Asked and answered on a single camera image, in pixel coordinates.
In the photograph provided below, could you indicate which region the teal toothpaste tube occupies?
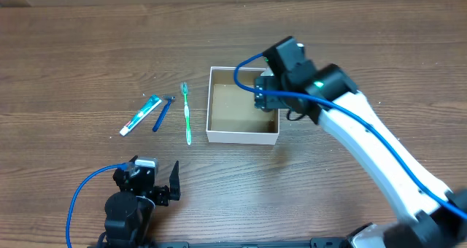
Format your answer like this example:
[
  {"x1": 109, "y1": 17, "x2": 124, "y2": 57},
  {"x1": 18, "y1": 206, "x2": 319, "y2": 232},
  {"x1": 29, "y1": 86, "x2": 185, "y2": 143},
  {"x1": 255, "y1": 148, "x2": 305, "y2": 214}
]
[{"x1": 120, "y1": 95, "x2": 162, "y2": 136}]

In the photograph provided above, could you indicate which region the clear spray bottle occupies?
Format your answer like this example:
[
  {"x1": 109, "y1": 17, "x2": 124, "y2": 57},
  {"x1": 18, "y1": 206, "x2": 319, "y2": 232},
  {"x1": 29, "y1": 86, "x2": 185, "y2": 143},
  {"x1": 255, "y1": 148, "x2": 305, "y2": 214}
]
[{"x1": 261, "y1": 68, "x2": 274, "y2": 77}]

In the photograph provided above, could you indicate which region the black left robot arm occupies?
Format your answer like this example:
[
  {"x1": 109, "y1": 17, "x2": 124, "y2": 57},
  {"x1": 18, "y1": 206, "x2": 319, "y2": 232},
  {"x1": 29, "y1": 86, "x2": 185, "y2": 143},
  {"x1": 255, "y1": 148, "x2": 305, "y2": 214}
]
[{"x1": 97, "y1": 156, "x2": 181, "y2": 248}]

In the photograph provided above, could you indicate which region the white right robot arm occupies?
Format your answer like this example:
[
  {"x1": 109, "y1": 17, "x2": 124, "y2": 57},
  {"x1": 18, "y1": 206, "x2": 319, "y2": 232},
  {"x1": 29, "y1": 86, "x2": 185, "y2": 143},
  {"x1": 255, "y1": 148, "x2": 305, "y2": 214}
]
[{"x1": 253, "y1": 61, "x2": 466, "y2": 247}]

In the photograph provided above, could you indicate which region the white cardboard box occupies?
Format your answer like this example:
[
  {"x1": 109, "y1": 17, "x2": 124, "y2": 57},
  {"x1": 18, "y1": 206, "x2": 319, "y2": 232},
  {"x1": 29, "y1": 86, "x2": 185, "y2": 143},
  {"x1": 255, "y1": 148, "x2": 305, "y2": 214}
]
[{"x1": 206, "y1": 66, "x2": 280, "y2": 145}]

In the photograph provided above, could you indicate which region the blue disposable razor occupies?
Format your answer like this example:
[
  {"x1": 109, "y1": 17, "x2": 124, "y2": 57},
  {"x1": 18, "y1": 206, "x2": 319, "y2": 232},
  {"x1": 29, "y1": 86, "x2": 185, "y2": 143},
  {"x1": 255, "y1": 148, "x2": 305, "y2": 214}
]
[{"x1": 152, "y1": 96, "x2": 176, "y2": 132}]

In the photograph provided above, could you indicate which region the green toothbrush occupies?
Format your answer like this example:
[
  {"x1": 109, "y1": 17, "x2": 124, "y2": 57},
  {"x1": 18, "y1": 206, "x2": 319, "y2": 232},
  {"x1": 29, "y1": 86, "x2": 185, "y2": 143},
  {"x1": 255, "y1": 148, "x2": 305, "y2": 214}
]
[{"x1": 180, "y1": 82, "x2": 192, "y2": 145}]

